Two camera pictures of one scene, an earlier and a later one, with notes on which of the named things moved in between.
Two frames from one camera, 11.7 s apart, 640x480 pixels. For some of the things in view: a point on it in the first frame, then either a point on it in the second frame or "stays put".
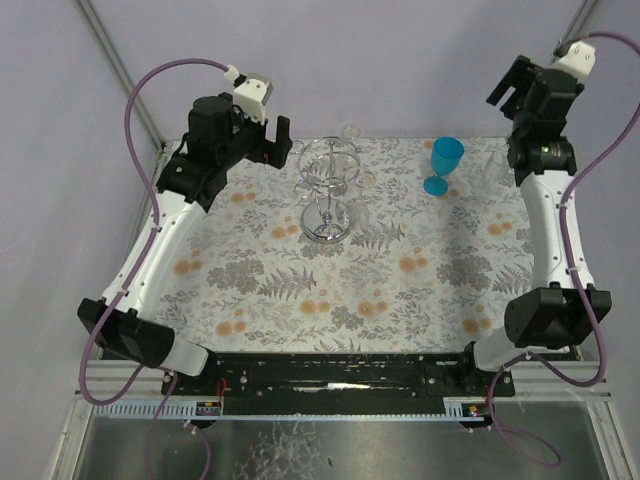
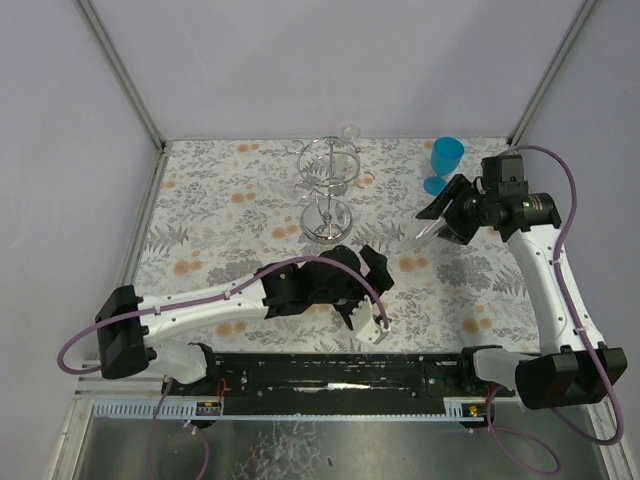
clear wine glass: [351, 132] stays put
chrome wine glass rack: [329, 164] stays put
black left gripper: [270, 145] to [357, 270]
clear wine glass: [360, 179] to [428, 231]
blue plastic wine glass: [446, 155] stays put
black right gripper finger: [516, 77] to [435, 209]
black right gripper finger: [515, 104] to [458, 227]
